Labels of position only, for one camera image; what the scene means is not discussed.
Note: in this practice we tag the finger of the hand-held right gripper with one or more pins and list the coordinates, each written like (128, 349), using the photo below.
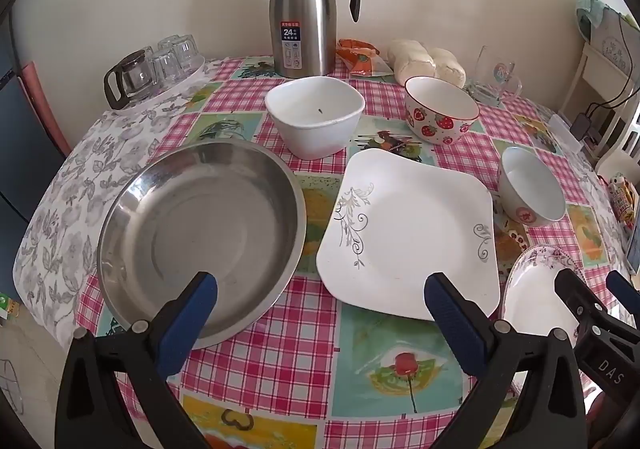
(622, 289)
(575, 296)

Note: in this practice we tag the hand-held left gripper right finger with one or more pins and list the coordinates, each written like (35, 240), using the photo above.
(455, 324)

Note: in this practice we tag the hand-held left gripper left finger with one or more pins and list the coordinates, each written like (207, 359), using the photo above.
(190, 319)

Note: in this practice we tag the pink floral plate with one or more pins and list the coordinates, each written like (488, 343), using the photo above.
(535, 299)

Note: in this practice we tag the stainless steel round plate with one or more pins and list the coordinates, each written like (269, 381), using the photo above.
(190, 219)

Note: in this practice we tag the white square plate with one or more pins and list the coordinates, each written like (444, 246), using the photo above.
(415, 229)

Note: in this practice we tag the small white round bowl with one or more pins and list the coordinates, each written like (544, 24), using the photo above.
(530, 189)

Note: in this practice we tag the strawberry print red-rimmed bowl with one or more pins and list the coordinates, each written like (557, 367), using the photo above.
(440, 129)

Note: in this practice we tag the white square bowl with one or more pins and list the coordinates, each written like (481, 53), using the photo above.
(315, 129)

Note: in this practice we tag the smartphone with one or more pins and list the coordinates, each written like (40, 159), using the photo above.
(634, 249)

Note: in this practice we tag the colourful small packet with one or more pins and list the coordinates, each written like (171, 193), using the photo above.
(621, 199)

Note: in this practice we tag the pink checked tablecloth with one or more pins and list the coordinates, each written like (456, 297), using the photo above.
(280, 369)

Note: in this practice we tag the white curved chair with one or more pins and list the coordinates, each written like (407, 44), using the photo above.
(622, 149)

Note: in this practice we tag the white power strip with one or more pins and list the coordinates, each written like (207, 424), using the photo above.
(564, 131)

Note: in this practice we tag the black charger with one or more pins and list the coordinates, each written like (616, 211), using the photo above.
(582, 126)

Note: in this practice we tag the white shelf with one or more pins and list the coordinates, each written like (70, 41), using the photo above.
(575, 79)

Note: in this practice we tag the dark blue cabinet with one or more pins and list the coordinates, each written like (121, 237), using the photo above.
(22, 169)

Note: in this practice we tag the glass mug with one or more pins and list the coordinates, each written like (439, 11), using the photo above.
(492, 79)

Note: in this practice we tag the white tray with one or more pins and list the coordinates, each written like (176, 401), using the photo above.
(190, 75)

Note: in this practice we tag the glass teapot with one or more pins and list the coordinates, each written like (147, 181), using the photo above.
(132, 79)

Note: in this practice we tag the grey printed pouch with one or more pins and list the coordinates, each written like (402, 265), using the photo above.
(612, 41)

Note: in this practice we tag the small glass cup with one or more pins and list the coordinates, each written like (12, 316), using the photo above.
(186, 49)
(165, 43)
(169, 68)

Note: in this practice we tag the pink board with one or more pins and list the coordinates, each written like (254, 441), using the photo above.
(42, 104)

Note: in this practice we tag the bag of steamed buns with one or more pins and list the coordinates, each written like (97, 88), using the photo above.
(415, 61)

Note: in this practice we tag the teal cloth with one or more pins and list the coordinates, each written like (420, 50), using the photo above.
(587, 11)

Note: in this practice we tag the orange snack packet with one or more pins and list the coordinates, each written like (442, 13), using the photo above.
(360, 59)

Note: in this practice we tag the stainless steel thermos jug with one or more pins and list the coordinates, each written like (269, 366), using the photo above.
(300, 4)

